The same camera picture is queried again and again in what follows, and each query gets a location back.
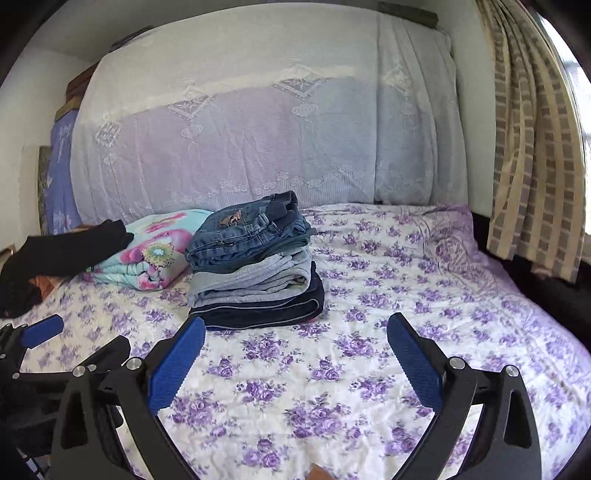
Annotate blue denim jeans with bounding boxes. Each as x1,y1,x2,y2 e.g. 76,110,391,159
185,191,315,274

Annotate person's right hand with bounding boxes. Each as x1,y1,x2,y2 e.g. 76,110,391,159
307,464,335,480

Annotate black garment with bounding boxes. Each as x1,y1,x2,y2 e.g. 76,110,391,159
1,220,133,319

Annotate colourful floral folded blanket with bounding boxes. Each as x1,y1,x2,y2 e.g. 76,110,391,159
82,209,211,291

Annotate blue patterned fabric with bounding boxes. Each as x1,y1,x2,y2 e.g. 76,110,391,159
44,109,82,235

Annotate dark navy folded pants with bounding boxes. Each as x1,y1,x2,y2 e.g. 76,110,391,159
187,262,325,331

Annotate purple floral bedspread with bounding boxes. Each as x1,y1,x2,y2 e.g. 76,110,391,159
13,204,590,479

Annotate grey folded garment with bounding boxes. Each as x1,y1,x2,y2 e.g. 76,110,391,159
187,247,312,308

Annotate beige checkered curtain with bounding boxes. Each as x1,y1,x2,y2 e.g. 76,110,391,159
477,1,585,282

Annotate white lace cover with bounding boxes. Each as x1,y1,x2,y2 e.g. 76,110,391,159
70,4,468,224

